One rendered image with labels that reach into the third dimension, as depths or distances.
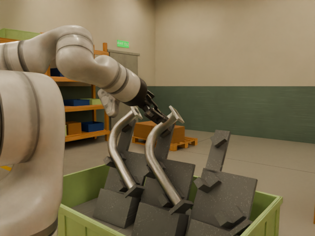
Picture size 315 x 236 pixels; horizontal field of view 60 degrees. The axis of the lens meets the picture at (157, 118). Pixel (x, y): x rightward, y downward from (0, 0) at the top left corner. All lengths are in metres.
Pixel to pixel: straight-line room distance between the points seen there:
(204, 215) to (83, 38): 0.52
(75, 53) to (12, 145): 0.29
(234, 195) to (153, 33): 8.02
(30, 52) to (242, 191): 0.57
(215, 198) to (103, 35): 6.56
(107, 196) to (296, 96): 6.21
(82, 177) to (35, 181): 0.72
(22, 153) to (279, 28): 6.90
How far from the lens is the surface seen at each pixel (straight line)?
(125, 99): 0.64
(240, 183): 0.74
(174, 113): 0.81
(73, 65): 0.52
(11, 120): 0.26
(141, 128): 5.84
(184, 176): 0.81
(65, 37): 0.55
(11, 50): 0.57
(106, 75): 0.57
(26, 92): 0.27
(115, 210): 0.87
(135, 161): 0.92
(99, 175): 1.06
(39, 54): 0.56
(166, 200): 0.76
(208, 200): 0.77
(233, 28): 7.41
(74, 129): 5.85
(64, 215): 0.74
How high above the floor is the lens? 1.26
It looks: 7 degrees down
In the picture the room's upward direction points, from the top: straight up
